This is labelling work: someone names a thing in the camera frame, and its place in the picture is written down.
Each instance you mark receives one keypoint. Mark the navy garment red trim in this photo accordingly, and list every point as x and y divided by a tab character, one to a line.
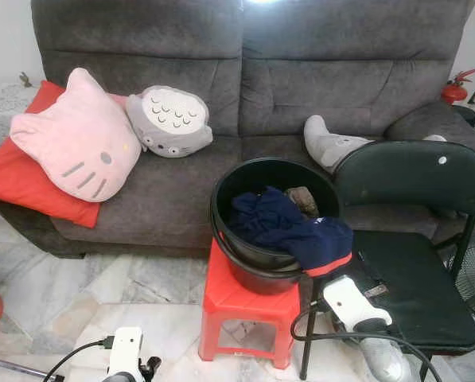
301	231

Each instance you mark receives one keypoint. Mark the white lace side table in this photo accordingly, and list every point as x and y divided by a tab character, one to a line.
2	107

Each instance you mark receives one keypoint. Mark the black folding chair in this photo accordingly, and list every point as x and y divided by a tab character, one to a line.
412	183

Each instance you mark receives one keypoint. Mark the black plastic bucket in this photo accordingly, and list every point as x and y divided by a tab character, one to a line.
245	259

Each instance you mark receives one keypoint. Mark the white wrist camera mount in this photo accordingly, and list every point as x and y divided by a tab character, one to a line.
348	302
126	350

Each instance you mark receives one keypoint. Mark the small brown figurine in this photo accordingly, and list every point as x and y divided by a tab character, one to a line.
26	79

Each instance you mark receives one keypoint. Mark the red plastic stool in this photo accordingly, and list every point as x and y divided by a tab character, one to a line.
237	302

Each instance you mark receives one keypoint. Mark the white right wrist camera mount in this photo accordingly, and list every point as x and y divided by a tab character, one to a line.
348	302

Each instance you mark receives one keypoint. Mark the brown cloth item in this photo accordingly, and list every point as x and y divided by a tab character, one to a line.
302	199

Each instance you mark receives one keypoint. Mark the long grey plush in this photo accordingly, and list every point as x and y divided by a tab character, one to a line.
332	147

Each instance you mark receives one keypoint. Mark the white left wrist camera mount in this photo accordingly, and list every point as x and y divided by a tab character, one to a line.
126	350

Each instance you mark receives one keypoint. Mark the pink cat face pillow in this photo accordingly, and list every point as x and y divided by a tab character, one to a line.
78	143

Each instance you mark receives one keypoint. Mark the red fire extinguisher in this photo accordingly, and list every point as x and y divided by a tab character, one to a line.
456	89

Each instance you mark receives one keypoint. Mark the red cushion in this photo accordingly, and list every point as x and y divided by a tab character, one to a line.
22	183

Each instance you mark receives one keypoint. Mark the dark grey fabric sofa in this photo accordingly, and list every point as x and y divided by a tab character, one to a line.
340	79

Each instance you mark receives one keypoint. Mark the round grey white plush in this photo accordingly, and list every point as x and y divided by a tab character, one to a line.
173	123

